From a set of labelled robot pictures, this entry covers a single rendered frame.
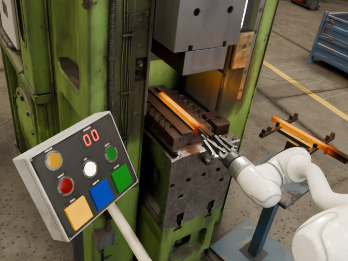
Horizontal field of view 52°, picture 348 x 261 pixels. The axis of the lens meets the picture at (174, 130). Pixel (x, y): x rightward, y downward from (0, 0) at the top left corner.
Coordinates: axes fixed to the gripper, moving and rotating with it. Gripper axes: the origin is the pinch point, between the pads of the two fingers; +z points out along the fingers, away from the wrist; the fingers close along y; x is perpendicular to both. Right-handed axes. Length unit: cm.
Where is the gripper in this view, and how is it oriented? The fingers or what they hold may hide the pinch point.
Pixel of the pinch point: (205, 133)
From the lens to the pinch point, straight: 151.7
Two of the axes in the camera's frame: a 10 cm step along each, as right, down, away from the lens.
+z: -5.3, -5.7, 6.3
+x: 1.4, -7.9, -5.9
